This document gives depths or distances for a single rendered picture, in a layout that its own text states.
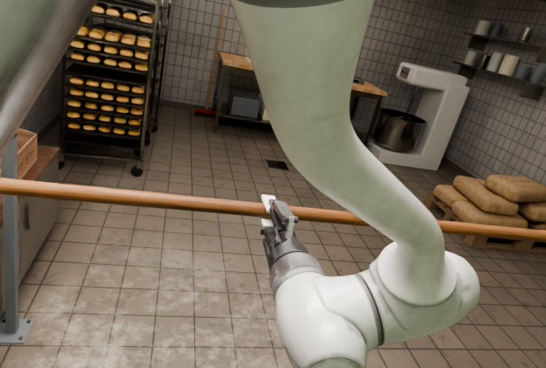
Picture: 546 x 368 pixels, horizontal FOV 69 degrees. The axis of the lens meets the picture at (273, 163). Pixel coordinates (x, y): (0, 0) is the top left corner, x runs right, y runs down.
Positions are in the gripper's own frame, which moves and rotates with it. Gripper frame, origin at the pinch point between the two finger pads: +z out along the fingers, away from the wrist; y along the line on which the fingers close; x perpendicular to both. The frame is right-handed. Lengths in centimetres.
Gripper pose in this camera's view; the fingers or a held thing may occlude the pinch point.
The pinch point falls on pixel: (269, 211)
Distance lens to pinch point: 86.5
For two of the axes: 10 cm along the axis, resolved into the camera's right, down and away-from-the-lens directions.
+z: -2.1, -3.9, 9.0
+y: -2.2, 9.1, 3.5
